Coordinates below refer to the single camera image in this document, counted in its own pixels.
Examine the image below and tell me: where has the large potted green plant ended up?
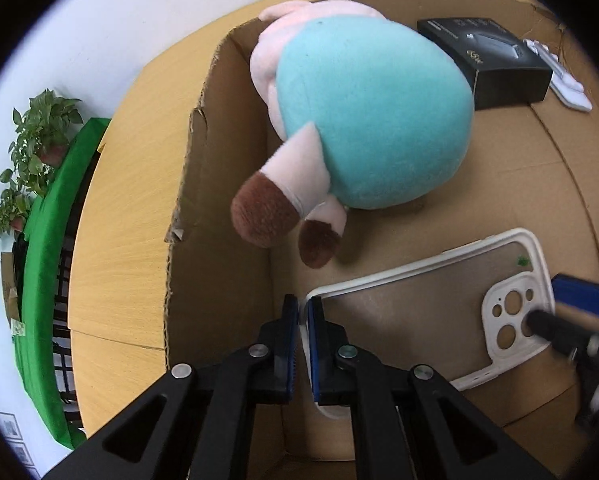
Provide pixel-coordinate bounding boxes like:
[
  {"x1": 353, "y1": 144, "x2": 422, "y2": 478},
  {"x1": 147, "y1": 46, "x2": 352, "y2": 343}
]
[{"x1": 0, "y1": 89, "x2": 83, "y2": 196}]

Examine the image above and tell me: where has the white folding phone stand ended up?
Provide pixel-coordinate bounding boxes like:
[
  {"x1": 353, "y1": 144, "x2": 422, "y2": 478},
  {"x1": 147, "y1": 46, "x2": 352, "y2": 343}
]
[{"x1": 524, "y1": 39, "x2": 592, "y2": 113}]

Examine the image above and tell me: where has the small potted green plant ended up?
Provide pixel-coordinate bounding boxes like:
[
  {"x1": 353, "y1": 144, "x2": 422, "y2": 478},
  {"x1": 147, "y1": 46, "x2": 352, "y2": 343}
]
[{"x1": 0, "y1": 188, "x2": 34, "y2": 240}]

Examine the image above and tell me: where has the teal pink plush pig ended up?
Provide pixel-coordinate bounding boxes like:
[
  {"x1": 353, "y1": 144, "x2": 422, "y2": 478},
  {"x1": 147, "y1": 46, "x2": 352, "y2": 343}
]
[{"x1": 231, "y1": 0, "x2": 474, "y2": 269}]

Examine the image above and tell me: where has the brown cardboard sheet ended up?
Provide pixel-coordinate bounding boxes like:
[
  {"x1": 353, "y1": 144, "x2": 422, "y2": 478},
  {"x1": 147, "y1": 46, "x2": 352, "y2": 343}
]
[{"x1": 0, "y1": 252, "x2": 20, "y2": 321}]

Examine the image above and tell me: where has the brown cardboard box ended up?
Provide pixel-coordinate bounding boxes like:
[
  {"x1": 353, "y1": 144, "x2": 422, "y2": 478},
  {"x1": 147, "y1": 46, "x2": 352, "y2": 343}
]
[{"x1": 162, "y1": 0, "x2": 599, "y2": 480}]

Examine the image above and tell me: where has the black product box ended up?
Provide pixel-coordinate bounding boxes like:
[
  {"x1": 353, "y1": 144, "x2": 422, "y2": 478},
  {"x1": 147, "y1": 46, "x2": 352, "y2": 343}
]
[{"x1": 418, "y1": 18, "x2": 552, "y2": 110}]

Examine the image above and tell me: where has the clear white phone case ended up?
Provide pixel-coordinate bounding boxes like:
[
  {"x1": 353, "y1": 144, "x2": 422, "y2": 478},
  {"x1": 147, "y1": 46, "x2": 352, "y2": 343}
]
[{"x1": 303, "y1": 229, "x2": 573, "y2": 426}]

